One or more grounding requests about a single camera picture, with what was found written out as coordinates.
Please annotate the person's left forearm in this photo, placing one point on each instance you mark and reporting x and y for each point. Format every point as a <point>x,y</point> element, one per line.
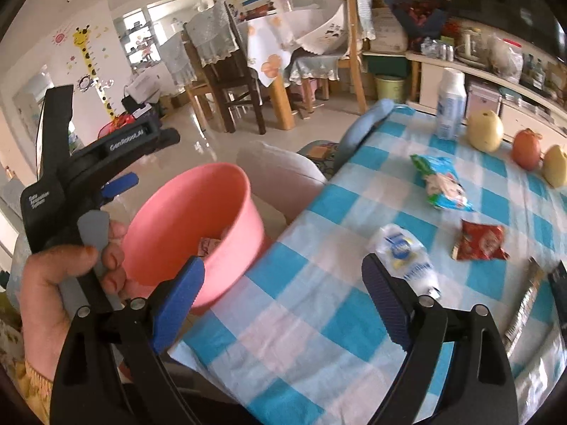
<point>26,389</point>

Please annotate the pink plastic stool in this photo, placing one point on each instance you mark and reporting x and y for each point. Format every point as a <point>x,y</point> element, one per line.
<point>310,88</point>

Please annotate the dining table with printed cloth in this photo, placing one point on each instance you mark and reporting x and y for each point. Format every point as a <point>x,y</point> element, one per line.
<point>265,53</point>

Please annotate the red apple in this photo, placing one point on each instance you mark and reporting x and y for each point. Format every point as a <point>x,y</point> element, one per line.
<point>527,150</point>

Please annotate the blue white checked tablecloth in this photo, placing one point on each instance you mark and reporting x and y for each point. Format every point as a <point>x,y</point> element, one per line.
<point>319,283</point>

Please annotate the white TV cabinet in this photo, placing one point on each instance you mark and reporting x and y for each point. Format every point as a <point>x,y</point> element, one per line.
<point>443,84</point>

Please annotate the small red packet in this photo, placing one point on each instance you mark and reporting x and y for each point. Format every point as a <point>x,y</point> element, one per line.
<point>480,241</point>

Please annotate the green bin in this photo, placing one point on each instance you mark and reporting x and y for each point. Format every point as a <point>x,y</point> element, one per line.
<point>390,89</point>

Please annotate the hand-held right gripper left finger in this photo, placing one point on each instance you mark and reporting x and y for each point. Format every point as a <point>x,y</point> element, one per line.
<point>177,305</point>

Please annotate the white sack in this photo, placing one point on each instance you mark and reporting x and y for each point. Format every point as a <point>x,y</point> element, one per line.
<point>387,31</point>

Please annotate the beige cushion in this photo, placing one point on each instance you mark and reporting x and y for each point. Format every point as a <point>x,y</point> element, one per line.
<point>279,172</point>

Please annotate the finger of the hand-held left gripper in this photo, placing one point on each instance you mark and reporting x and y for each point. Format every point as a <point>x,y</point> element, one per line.
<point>168,136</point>
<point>119,185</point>

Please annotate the white packet blue print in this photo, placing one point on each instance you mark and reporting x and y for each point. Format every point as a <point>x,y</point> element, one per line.
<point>405,259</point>

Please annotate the yellow pear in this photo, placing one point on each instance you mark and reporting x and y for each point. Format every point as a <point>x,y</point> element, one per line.
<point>486,132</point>
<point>557,166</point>

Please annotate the blue padded chair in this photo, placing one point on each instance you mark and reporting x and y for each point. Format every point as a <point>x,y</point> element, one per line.
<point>363,128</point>

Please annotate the pink plastic basin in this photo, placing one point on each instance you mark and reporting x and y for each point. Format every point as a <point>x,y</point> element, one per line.
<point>177,212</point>

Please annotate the green white snack packet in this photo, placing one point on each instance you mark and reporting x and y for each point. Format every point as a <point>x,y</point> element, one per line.
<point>440,183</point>

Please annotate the silver strip wrapper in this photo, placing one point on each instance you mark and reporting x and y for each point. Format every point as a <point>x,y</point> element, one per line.
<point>527,305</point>

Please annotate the dark blue flower bouquet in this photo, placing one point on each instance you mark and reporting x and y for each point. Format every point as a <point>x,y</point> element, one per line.
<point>416,9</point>

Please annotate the person's left hand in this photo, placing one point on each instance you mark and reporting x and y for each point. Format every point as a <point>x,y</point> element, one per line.
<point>42,301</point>

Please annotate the clear plastic bag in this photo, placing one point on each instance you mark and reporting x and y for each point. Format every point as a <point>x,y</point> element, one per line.
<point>505,57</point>

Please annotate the white bottle blue label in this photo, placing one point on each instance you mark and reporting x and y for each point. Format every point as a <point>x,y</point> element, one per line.
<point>451,102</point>

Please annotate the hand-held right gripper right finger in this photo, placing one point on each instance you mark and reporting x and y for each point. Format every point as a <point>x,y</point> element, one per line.
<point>390,301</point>

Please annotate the white storage box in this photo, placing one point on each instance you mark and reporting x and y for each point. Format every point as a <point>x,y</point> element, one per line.
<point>483,99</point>

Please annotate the pack of small bottles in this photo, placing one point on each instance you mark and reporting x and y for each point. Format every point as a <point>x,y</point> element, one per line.
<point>437,48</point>

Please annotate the giraffe wall sticker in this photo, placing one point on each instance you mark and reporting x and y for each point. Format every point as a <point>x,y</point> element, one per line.
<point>91,66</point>

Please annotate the white mesh food cover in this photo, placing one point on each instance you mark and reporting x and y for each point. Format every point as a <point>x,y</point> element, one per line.
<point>305,9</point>

